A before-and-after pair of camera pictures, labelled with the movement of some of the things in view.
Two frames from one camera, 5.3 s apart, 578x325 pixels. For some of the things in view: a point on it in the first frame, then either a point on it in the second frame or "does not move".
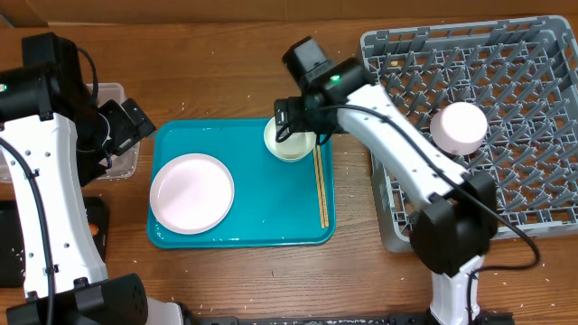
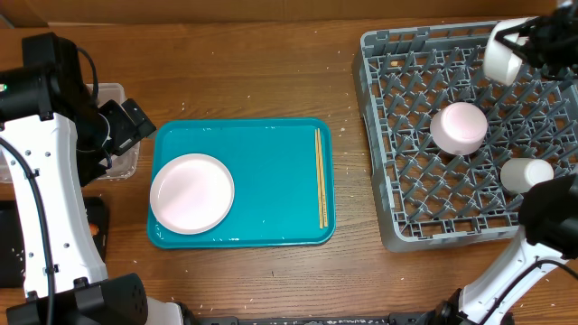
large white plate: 191,193 does not move
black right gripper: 298,105 to 548,34
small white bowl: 458,127 does not move
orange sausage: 94,229 does not move
